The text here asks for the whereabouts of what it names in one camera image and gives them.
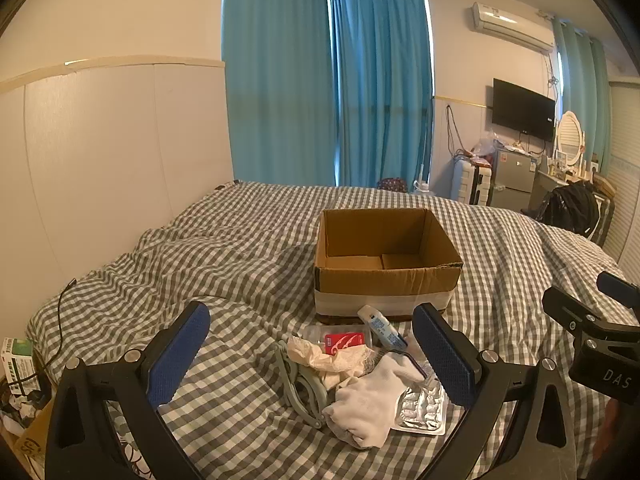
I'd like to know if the person's right hand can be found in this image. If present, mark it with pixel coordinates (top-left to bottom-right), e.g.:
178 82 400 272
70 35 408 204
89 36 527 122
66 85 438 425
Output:
606 401 625 462

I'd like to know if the floral patterned cloth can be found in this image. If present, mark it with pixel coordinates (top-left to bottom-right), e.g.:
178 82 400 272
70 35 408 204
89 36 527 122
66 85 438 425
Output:
111 404 153 480

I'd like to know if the white oval mirror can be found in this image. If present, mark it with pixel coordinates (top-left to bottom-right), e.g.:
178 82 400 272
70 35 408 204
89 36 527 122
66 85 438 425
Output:
554 111 587 168

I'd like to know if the green and white carton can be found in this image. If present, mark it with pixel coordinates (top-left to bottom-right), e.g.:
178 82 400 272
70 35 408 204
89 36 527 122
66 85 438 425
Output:
0 337 42 397

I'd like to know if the white air conditioner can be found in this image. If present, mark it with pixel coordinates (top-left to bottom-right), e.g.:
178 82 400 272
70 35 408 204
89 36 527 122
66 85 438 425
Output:
470 1 556 54

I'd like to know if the black backpack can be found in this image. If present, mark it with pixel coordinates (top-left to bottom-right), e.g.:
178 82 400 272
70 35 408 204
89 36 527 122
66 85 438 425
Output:
537 181 601 237

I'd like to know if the black wall television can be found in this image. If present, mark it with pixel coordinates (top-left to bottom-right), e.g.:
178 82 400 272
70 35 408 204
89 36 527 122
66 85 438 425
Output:
491 78 556 143

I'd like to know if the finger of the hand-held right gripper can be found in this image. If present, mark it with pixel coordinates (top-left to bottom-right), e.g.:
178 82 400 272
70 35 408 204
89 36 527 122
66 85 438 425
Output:
542 286 608 333
597 271 640 312

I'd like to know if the black charging cable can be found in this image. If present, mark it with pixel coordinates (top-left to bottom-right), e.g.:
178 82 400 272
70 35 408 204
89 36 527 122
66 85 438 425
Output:
55 280 77 363

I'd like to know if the grey hard suitcase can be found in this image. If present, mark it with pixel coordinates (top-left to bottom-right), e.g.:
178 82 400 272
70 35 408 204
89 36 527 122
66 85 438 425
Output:
592 194 615 247

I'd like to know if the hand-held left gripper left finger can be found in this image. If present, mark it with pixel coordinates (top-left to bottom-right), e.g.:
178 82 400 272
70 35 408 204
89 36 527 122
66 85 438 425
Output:
45 301 211 480

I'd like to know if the cream lace cloth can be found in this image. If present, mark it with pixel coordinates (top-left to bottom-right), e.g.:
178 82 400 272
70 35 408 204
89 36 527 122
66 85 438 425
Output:
286 336 382 389

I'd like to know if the white tube with blue print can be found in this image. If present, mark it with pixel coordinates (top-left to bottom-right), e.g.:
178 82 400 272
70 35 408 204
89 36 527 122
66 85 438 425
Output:
357 305 408 349

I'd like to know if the brown cardboard carton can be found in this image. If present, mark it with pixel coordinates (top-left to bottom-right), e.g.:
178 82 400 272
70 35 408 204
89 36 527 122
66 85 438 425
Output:
0 395 57 467

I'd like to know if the red card packet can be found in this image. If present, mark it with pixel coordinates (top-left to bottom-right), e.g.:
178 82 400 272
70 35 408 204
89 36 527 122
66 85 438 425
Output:
324 332 365 357

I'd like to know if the light teal curtain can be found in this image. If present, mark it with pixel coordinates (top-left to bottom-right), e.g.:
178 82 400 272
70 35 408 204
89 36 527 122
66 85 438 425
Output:
552 17 611 172

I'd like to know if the green plastic clip hanger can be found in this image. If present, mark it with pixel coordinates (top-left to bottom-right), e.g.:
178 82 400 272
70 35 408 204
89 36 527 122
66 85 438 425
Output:
274 342 334 429

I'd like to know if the white dressing table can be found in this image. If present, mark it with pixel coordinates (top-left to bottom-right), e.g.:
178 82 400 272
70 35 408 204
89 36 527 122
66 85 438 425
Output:
535 165 608 196

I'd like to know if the grey checkered blanket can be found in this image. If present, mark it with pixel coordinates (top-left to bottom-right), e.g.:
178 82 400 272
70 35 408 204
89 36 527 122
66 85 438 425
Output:
25 180 635 480

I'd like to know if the white hard suitcase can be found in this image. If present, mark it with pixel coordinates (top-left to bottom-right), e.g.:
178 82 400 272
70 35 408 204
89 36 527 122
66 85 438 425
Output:
452 160 493 206

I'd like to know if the grey small fridge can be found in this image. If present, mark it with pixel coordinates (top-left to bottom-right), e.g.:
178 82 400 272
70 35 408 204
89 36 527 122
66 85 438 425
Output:
487 147 541 213

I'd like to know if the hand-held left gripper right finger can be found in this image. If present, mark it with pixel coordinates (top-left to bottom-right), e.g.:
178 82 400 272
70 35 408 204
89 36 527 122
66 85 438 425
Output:
412 302 583 480

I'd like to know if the narrow teal curtain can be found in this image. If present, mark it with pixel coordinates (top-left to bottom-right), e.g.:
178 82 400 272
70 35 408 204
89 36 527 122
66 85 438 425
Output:
327 0 434 191

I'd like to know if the wide teal curtain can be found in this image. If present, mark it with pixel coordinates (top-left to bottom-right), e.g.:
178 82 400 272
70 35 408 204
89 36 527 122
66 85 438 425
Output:
221 0 342 187

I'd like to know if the white sock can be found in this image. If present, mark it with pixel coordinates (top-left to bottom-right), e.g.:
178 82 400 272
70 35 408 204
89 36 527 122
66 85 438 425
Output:
322 352 426 449

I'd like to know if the black wall cable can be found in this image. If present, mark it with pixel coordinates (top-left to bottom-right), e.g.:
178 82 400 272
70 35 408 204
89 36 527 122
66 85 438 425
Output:
446 105 468 158

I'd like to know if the silver foil blister pack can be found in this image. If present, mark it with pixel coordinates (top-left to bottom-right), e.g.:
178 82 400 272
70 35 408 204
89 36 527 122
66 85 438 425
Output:
395 379 447 436

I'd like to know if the clear plastic bag on fridge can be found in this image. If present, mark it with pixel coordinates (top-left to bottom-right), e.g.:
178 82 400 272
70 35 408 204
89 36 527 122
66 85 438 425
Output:
472 135 497 162

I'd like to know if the white louvred wardrobe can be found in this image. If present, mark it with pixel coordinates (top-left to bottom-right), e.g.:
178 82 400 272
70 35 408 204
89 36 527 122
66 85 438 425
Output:
600 80 640 283

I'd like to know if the cardboard box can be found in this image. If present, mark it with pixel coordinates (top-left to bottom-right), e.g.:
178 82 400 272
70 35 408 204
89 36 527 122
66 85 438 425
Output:
314 208 464 323

